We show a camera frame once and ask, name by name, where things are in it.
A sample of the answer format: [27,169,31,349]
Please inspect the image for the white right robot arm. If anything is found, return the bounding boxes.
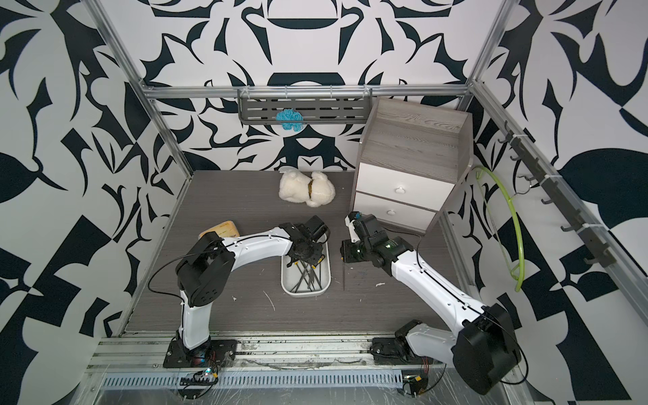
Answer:
[340,211,525,395]

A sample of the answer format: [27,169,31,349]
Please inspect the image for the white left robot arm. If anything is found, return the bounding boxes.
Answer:
[163,215,330,369]

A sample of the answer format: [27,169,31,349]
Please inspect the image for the file tool in box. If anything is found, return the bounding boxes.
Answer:
[290,261,322,294]

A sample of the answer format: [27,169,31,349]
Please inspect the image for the white plastic storage box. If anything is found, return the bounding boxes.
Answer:
[280,243,332,298]

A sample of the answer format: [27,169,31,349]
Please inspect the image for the white plush toy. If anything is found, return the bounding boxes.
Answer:
[278,169,336,208]

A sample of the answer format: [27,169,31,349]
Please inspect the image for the yellow sponge block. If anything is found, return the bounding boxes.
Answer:
[198,220,241,239]

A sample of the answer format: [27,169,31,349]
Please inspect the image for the grey wooden drawer cabinet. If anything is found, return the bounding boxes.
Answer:
[350,97,474,236]

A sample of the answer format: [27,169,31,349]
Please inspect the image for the teal crumpled cloth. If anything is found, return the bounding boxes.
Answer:
[276,109,304,132]

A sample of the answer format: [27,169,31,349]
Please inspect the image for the green hoop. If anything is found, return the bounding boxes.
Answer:
[472,165,526,293]

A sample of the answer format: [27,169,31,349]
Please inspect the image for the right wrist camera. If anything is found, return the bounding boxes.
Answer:
[345,211,361,243]

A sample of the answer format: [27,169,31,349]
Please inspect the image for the grey slotted wall shelf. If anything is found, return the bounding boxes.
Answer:
[237,94,372,125]

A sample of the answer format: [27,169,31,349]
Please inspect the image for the white perforated cable duct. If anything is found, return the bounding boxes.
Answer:
[101,370,403,391]

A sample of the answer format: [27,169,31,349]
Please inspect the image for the grey wall hook rail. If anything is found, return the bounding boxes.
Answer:
[500,121,617,268]

